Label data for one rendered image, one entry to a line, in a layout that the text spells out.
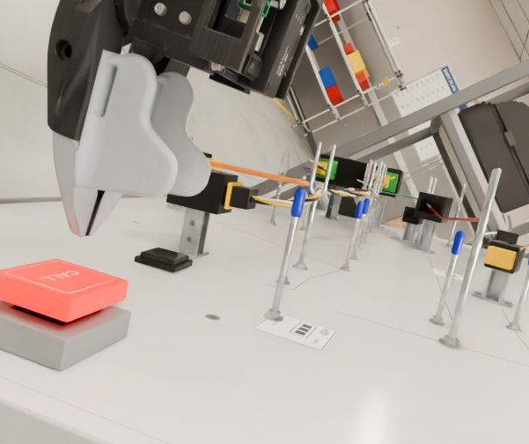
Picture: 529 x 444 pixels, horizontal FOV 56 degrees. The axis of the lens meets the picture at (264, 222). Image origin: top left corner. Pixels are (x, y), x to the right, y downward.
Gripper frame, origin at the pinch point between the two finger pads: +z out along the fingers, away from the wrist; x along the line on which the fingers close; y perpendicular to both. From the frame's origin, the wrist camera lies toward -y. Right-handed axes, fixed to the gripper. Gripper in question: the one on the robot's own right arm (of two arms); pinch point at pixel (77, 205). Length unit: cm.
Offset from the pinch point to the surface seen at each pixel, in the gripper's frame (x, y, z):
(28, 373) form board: -3.5, 2.7, 6.9
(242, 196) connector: 24.1, 0.3, -0.1
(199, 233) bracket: 24.5, -2.6, 5.2
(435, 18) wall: 816, -64, -255
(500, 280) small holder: 45, 28, 0
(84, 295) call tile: -1.3, 2.8, 3.5
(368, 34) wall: 820, -152, -202
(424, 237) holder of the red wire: 78, 20, 1
